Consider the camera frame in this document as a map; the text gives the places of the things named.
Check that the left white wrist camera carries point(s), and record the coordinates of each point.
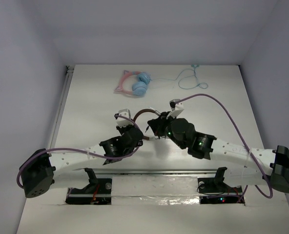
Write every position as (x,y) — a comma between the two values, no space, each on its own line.
(123,118)

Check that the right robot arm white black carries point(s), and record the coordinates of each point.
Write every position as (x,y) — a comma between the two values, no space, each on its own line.
(259,166)

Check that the pink blue cat headphones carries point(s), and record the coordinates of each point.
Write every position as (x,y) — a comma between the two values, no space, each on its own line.
(139,88)

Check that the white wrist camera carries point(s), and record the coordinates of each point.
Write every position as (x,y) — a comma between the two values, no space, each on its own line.
(123,118)
(177,108)

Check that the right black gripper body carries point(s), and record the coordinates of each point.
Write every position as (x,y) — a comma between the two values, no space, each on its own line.
(164,126)

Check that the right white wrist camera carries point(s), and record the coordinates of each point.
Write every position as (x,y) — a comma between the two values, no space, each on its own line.
(177,108)

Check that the brown silver headphones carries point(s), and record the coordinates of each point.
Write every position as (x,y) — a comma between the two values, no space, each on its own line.
(140,118)

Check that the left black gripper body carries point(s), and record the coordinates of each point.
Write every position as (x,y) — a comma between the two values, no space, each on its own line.
(134,134)

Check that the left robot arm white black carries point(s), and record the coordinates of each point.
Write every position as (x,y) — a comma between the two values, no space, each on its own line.
(44,167)

